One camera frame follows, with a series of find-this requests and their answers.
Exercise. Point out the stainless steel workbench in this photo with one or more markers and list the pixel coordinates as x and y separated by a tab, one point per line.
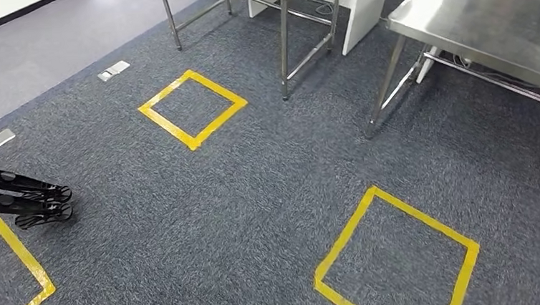
479	13

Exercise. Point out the white panel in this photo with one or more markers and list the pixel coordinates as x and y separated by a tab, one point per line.
364	2

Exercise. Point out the white desk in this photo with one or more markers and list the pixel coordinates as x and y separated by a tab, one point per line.
428	64

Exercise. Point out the black humanoid robot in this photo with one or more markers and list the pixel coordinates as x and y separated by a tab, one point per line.
16	197

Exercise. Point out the steel frame table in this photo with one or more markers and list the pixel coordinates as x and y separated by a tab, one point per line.
284	50

